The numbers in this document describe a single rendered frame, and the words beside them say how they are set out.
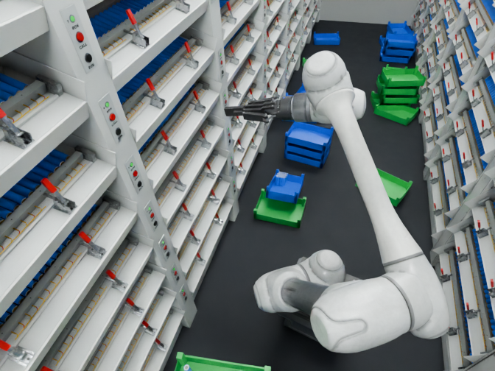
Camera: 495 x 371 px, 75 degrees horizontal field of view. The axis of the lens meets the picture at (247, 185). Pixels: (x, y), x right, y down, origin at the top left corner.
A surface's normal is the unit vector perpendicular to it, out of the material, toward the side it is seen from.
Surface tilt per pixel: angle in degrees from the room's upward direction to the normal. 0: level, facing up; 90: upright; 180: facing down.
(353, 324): 32
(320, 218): 0
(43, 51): 90
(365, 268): 0
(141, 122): 18
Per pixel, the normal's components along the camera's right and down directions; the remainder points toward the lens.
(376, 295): -0.04, -0.79
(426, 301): 0.30, -0.34
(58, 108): 0.26, -0.60
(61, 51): -0.29, 0.70
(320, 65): -0.39, -0.36
